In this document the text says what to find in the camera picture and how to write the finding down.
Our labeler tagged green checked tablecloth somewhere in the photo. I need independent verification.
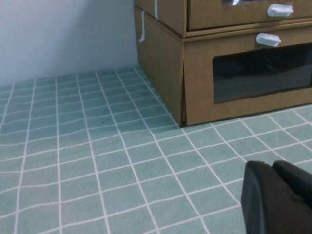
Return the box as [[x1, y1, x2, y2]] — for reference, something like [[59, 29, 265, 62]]
[[0, 66, 312, 234]]

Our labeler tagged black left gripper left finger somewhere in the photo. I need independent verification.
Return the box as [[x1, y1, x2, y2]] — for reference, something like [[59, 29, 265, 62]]
[[240, 160, 312, 234]]

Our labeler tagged cardboard shell of smooth-window drawer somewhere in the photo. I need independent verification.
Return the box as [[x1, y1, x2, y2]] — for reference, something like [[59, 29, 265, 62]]
[[133, 4, 312, 128]]

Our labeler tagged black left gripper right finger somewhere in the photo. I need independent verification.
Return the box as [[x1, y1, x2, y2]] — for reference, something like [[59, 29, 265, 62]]
[[272, 159, 312, 208]]

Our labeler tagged white handle above smooth window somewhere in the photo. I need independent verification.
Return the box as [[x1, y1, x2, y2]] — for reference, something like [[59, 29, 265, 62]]
[[255, 32, 282, 48]]

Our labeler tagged long white tape strip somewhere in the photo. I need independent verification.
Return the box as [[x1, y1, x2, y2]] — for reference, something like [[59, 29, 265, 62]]
[[139, 10, 146, 43]]

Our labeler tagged cardboard drawer with crinkled window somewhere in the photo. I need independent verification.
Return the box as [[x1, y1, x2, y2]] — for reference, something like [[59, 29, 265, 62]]
[[187, 0, 312, 32]]

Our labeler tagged cardboard shell of crinkled-window drawer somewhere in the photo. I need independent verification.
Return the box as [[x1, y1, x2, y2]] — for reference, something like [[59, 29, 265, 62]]
[[133, 0, 312, 39]]

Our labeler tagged white handle under crinkled window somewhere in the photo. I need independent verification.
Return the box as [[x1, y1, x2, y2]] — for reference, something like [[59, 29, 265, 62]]
[[266, 3, 294, 18]]

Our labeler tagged cardboard drawer with smooth window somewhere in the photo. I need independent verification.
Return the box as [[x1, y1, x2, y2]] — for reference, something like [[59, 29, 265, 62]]
[[183, 25, 312, 127]]

